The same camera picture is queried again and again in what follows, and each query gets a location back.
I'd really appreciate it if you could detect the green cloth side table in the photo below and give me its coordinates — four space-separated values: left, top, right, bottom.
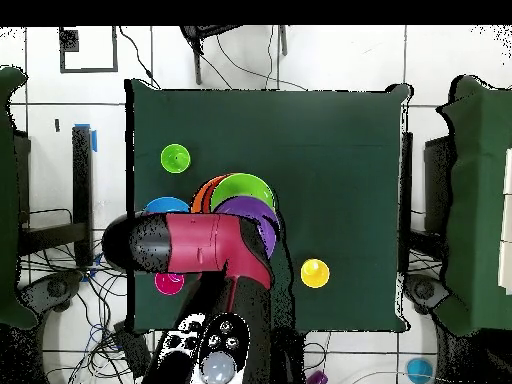
0 65 39 331
433 75 512 337

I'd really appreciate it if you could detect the red cup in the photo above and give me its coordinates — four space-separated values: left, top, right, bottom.
154 272 186 296

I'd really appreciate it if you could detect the dark green tablecloth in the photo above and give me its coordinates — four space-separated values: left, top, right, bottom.
124 78 413 335

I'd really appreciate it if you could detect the black floor cable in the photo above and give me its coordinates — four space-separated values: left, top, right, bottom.
118 26 161 90

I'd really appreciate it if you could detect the yellow cup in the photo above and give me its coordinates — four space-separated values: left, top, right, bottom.
300 258 331 289

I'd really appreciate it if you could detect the black floor frame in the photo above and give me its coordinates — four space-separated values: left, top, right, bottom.
58 26 119 74

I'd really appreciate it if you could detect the black table frame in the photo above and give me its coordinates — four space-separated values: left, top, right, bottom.
17 125 95 267
399 131 453 273

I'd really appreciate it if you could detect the light blue bowl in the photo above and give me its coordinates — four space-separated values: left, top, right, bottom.
142 196 192 214

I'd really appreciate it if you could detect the large yellow-orange bowl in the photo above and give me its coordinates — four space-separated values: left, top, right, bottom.
190 174 229 214

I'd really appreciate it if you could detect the green cup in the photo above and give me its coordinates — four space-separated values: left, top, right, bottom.
160 143 192 175

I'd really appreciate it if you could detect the orange-red shallow bowl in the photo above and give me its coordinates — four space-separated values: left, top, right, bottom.
200 175 225 214

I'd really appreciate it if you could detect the purple bowl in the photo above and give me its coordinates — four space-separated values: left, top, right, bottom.
213 195 281 260

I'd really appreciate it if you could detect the green bowl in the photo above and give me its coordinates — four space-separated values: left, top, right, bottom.
210 172 277 213

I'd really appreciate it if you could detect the tangle of cables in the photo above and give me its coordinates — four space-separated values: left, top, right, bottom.
19 229 153 384

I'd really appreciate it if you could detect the blue cup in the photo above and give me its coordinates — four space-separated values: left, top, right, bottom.
405 357 434 384

